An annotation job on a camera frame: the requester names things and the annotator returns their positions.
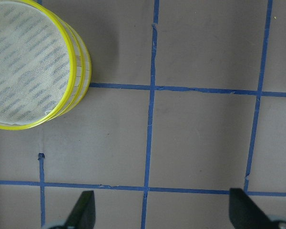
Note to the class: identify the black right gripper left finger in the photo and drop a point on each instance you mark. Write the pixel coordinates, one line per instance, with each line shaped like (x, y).
(83, 214)

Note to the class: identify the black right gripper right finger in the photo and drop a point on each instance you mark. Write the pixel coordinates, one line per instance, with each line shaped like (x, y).
(244, 213)

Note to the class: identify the yellow top steamer layer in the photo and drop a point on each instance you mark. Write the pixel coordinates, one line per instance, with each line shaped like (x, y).
(37, 65)

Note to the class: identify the yellow steamer layer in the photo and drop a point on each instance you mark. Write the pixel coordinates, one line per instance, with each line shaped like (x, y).
(37, 65)
(83, 71)

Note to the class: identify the yellow bottom steamer layer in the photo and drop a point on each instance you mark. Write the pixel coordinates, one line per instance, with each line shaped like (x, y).
(83, 71)

